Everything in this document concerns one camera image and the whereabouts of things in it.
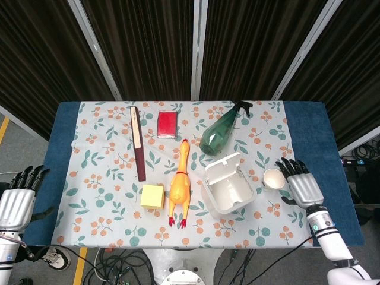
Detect black cable bundle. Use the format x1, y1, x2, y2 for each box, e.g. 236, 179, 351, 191
17, 245, 315, 285

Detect dark folding screen panels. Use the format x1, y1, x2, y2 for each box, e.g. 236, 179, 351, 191
0, 0, 380, 151

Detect white plastic container with lid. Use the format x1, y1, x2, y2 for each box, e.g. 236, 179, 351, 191
201, 152, 256, 219

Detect red box in clear case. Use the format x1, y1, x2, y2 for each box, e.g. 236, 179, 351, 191
156, 110, 179, 140

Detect white paper cup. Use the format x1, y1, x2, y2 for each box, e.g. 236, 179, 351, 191
262, 168, 286, 192

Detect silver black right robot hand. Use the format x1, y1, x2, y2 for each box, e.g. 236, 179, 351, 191
275, 157, 325, 208

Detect floral tablecloth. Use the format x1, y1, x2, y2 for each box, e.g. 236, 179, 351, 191
50, 100, 314, 249

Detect green spray bottle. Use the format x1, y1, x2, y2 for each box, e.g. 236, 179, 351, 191
199, 100, 254, 156

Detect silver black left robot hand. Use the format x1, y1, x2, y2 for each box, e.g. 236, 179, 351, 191
0, 165, 55, 232

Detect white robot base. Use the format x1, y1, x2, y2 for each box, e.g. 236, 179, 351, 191
141, 248, 227, 285

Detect yellow rubber chicken toy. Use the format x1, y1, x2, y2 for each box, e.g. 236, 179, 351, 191
167, 138, 191, 229

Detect yellow sticky note block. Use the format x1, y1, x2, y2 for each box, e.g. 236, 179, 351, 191
140, 183, 166, 210

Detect dark red folded fan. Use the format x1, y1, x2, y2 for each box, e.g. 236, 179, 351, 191
129, 106, 147, 182

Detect blue table cover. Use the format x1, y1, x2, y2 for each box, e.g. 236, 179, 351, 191
23, 101, 365, 247

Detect white sneaker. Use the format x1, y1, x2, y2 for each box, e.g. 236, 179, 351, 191
41, 245, 72, 271

